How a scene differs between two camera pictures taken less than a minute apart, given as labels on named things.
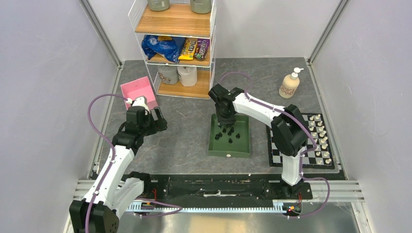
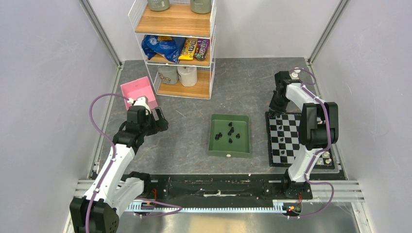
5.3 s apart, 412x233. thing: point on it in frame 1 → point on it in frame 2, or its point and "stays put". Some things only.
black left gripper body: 151,126 stays put
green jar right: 200,7 stays put
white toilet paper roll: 187,75 stays put
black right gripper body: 223,118 → 279,103
